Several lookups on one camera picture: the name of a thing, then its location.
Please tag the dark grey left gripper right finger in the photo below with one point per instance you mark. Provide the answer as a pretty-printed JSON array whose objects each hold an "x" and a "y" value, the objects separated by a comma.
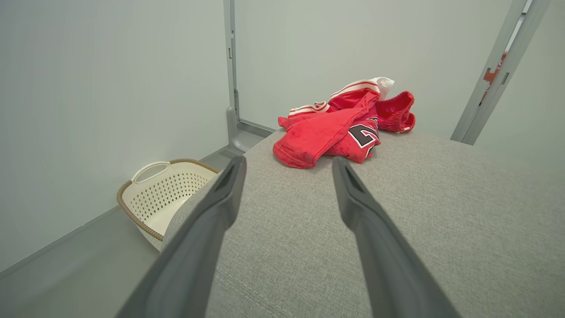
[{"x": 384, "y": 256}]

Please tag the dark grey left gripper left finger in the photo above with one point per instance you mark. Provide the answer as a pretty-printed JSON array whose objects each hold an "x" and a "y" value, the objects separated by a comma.
[{"x": 198, "y": 247}]

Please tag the red jersey with black print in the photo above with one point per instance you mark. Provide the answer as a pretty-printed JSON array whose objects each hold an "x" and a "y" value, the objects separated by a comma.
[{"x": 309, "y": 137}]

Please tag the red shorts with white stripes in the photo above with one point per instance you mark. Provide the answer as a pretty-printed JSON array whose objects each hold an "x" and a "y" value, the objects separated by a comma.
[{"x": 397, "y": 112}]

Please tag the cream perforated laundry basket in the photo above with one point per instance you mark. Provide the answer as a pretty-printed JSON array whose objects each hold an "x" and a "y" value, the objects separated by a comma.
[{"x": 154, "y": 201}]

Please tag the grey fabric sofa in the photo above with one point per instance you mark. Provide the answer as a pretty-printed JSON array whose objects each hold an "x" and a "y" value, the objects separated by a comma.
[{"x": 441, "y": 221}]

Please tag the grey door frame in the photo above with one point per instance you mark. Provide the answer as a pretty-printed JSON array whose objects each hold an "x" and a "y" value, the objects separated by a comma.
[{"x": 485, "y": 88}]

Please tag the grey vertical wall post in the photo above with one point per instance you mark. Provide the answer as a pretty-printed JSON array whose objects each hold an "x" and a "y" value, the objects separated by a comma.
[{"x": 229, "y": 44}]

